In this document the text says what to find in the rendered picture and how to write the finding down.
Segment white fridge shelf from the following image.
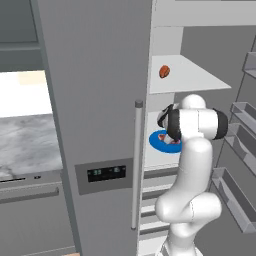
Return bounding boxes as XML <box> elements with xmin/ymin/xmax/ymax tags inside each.
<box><xmin>143</xmin><ymin>110</ymin><xmax>184</xmax><ymax>172</ymax></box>
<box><xmin>148</xmin><ymin>54</ymin><xmax>233</xmax><ymax>96</ymax></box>

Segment grey closed fridge door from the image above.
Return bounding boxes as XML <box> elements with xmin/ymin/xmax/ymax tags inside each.
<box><xmin>30</xmin><ymin>0</ymin><xmax>155</xmax><ymax>256</ymax></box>

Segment white fridge drawers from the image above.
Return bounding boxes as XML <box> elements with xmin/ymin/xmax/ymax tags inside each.
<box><xmin>137</xmin><ymin>165</ymin><xmax>183</xmax><ymax>256</ymax></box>

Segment grey fridge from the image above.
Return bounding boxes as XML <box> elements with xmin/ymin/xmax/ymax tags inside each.
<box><xmin>136</xmin><ymin>0</ymin><xmax>256</xmax><ymax>256</ymax></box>

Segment grey open fridge door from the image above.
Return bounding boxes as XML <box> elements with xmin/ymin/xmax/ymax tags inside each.
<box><xmin>194</xmin><ymin>32</ymin><xmax>256</xmax><ymax>256</ymax></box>

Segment blue plate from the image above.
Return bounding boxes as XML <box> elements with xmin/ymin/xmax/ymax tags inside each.
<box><xmin>148</xmin><ymin>129</ymin><xmax>183</xmax><ymax>155</ymax></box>

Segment brown round food item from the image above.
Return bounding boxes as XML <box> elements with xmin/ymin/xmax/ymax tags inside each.
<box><xmin>158</xmin><ymin>64</ymin><xmax>171</xmax><ymax>80</ymax></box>

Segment grey door bin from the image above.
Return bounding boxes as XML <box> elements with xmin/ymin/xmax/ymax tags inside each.
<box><xmin>229</xmin><ymin>101</ymin><xmax>256</xmax><ymax>135</ymax></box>
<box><xmin>223</xmin><ymin>122</ymin><xmax>256</xmax><ymax>168</ymax></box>
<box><xmin>241</xmin><ymin>51</ymin><xmax>256</xmax><ymax>80</ymax></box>
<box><xmin>210</xmin><ymin>166</ymin><xmax>256</xmax><ymax>234</ymax></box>

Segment grey dishwasher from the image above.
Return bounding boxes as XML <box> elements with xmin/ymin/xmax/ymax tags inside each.
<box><xmin>0</xmin><ymin>169</ymin><xmax>78</xmax><ymax>256</ymax></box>

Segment long grey fridge door handle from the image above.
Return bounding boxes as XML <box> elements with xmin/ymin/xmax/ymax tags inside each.
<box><xmin>130</xmin><ymin>99</ymin><xmax>145</xmax><ymax>231</ymax></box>

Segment grey dishwasher handle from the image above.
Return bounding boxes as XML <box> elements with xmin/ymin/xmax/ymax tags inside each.
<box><xmin>0</xmin><ymin>186</ymin><xmax>61</xmax><ymax>205</ymax></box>

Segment grey wall cupboard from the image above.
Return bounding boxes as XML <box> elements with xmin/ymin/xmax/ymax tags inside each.
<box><xmin>0</xmin><ymin>0</ymin><xmax>45</xmax><ymax>73</ymax></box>

